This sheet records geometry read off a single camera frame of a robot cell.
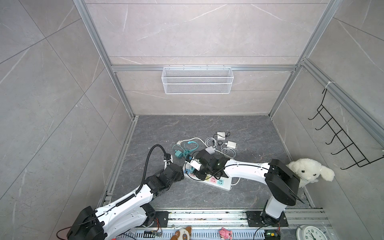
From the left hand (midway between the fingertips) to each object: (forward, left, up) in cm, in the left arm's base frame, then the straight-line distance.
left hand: (177, 166), depth 83 cm
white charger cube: (+13, -21, -5) cm, 25 cm away
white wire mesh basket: (+53, -14, +22) cm, 59 cm away
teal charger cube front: (+11, 0, -6) cm, 13 cm away
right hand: (0, -10, -4) cm, 10 cm away
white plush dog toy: (-10, -65, +12) cm, 66 cm away
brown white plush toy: (-31, -3, -5) cm, 32 cm away
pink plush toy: (-32, -23, -5) cm, 39 cm away
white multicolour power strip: (-9, -27, -6) cm, 29 cm away
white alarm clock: (-33, -62, -4) cm, 70 cm away
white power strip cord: (+20, 0, -6) cm, 21 cm away
